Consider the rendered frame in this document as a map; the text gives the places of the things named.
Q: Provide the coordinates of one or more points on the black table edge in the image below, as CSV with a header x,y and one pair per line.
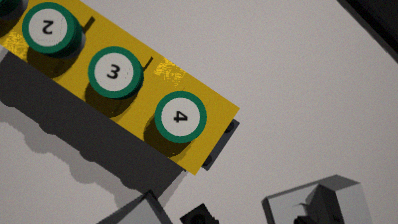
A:
x,y
376,22

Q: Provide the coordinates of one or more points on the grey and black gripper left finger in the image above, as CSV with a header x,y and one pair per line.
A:
x,y
211,220

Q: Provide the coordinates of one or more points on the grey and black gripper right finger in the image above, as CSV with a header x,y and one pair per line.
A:
x,y
304,220

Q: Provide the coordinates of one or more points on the grey button housing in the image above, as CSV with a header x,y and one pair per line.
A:
x,y
146,209

